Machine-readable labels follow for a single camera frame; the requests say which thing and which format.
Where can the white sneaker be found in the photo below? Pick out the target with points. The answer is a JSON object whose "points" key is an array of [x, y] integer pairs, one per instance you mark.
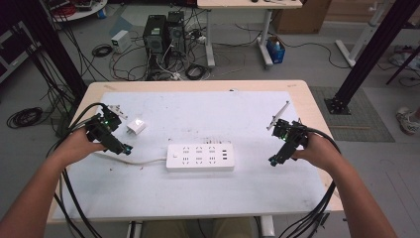
{"points": [[406, 120]]}

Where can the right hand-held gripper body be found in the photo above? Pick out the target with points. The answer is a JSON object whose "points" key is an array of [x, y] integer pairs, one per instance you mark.
{"points": [[292, 134]]}

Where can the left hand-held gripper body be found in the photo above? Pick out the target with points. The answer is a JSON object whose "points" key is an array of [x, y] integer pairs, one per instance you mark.
{"points": [[107, 127]]}

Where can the white table mat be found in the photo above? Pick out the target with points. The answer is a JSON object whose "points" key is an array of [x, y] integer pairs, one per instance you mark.
{"points": [[198, 195]]}

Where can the person's khaki trouser legs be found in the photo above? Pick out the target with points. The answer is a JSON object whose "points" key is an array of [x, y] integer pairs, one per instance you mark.
{"points": [[165, 229]]}

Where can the black computer tower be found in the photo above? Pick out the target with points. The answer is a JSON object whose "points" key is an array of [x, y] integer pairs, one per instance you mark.
{"points": [[154, 39], [176, 29]]}

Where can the brown cardboard box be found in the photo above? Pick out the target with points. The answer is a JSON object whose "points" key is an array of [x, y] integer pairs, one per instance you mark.
{"points": [[302, 16]]}

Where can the white charger adapter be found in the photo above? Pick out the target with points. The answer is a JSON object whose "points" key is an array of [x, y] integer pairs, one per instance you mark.
{"points": [[136, 126]]}

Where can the white power strip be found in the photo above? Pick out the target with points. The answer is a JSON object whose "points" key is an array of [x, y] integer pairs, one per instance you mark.
{"points": [[199, 157]]}

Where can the blue storage box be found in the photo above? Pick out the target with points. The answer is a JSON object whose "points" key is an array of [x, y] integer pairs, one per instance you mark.
{"points": [[275, 51]]}

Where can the person's left hand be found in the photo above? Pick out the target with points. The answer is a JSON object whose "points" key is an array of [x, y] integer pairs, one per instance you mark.
{"points": [[77, 145]]}

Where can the wooden table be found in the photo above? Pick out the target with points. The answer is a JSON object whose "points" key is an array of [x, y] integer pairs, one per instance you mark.
{"points": [[198, 85]]}

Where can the white metal stand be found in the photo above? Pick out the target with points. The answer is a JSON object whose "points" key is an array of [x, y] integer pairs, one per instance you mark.
{"points": [[363, 36]]}

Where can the white-legged wooden desk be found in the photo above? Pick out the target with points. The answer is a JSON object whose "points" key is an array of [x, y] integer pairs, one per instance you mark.
{"points": [[247, 3]]}

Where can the grey floor mat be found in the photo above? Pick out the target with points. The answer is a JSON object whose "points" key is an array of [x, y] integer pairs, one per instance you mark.
{"points": [[360, 125]]}

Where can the white power supply box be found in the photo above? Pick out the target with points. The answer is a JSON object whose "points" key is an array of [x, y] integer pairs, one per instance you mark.
{"points": [[121, 40]]}

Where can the person's right hand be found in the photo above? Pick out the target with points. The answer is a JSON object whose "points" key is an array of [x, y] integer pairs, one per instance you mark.
{"points": [[313, 152]]}

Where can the round white table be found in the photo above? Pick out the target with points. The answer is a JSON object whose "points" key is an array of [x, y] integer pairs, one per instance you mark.
{"points": [[79, 8]]}

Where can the black metal frame post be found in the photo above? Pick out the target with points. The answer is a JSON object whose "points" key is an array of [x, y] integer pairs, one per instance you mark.
{"points": [[373, 49], [52, 43]]}

